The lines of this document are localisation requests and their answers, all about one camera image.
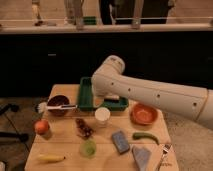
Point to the tan sponge block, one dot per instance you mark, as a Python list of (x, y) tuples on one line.
[(111, 98)]

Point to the dark red bowl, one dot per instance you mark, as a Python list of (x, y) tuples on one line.
[(56, 101)]

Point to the black tripod stand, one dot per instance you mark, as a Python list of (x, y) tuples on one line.
[(23, 137)]

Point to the orange bowl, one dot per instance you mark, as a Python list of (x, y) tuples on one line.
[(143, 115)]

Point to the dark red dried chili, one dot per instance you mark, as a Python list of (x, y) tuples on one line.
[(85, 131)]

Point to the grey blue cloth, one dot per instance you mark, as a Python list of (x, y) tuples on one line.
[(141, 157)]

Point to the green chili pepper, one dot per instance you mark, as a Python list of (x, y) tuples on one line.
[(140, 135)]

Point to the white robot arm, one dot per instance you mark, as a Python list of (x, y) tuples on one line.
[(194, 103)]

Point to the green plastic tray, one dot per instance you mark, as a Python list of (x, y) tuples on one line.
[(85, 98)]

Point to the blue sponge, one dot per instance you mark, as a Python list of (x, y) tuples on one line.
[(120, 142)]

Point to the green plastic cup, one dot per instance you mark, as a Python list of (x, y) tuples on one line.
[(88, 148)]

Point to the white dish brush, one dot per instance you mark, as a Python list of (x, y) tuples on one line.
[(41, 107)]

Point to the red orange apple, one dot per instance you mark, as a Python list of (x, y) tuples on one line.
[(41, 127)]

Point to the yellow banana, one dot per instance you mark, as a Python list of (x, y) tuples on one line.
[(50, 158)]

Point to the white plastic cup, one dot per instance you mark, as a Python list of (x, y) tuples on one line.
[(102, 115)]

